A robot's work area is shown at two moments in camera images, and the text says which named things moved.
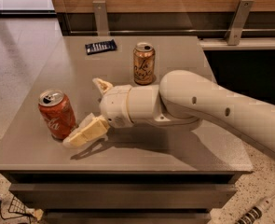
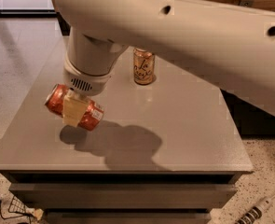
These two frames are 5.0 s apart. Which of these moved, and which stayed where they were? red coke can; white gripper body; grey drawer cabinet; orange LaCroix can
Moved: red coke can; white gripper body
Stayed: grey drawer cabinet; orange LaCroix can
